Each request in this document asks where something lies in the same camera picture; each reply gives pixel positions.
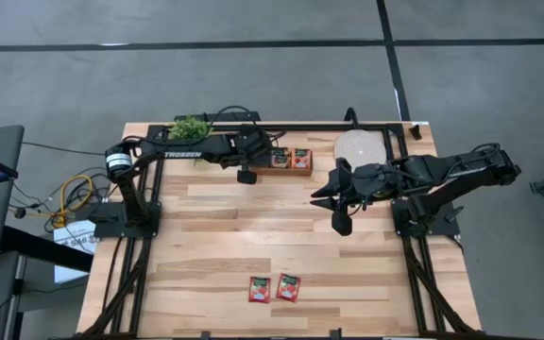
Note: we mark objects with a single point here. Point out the black desk bar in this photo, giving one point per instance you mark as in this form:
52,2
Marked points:
40,248

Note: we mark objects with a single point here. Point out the pink packet edge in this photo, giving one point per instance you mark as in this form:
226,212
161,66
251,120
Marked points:
301,159

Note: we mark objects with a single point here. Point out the white paper label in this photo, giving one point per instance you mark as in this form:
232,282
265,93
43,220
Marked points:
71,236

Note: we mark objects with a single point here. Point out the red strawberry tea packet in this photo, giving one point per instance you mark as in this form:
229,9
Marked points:
259,290
288,288

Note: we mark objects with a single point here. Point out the green plant in white pot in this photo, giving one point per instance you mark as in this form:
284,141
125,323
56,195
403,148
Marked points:
189,128

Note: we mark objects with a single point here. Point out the black frame bracket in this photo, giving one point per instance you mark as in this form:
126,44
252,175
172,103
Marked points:
205,335
335,334

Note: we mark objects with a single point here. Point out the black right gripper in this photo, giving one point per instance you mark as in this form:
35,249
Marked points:
368,184

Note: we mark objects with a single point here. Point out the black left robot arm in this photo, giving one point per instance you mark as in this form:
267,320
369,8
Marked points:
182,153

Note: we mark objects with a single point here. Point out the beige vanilla tea packet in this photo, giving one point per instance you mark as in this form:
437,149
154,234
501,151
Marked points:
280,159

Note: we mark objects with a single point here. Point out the black aluminium table frame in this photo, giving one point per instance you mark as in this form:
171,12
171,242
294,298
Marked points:
300,127

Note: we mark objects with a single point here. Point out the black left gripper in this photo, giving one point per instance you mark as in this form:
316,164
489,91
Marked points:
250,146

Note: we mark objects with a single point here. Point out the small dark bracket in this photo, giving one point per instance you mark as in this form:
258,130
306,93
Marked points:
415,132

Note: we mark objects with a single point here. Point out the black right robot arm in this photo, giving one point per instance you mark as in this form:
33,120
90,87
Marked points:
461,172

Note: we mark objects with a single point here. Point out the wooden three-compartment tea box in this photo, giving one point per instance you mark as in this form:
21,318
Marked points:
295,172

